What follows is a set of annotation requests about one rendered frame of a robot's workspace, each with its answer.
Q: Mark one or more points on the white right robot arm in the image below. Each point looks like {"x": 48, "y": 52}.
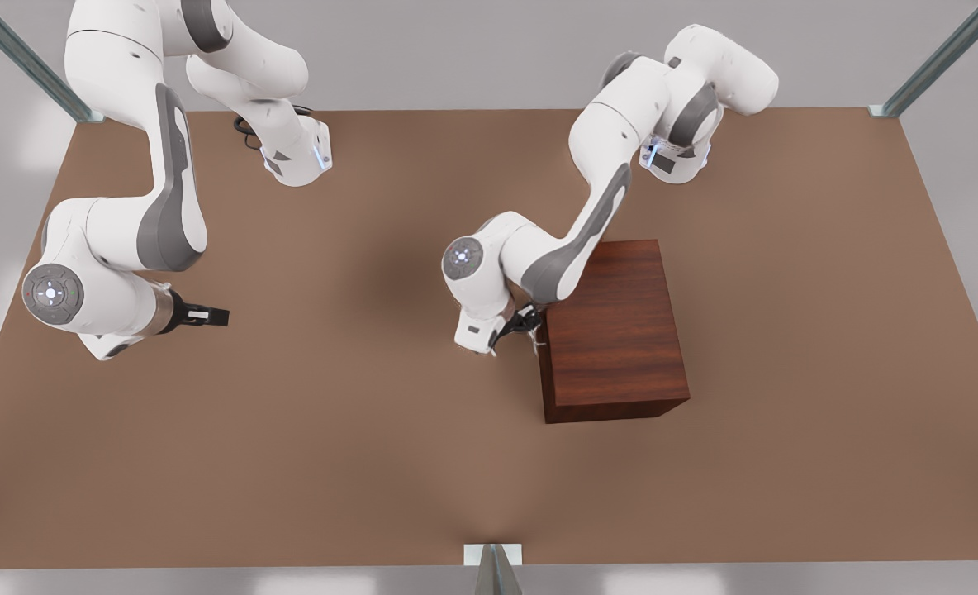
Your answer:
{"x": 101, "y": 240}

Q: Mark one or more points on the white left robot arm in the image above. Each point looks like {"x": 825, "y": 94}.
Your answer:
{"x": 605, "y": 132}

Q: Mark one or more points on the dark brown wooden box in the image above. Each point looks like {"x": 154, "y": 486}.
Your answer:
{"x": 613, "y": 330}

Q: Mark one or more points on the silver frame post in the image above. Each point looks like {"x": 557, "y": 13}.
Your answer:
{"x": 22, "y": 58}
{"x": 943, "y": 58}
{"x": 494, "y": 568}

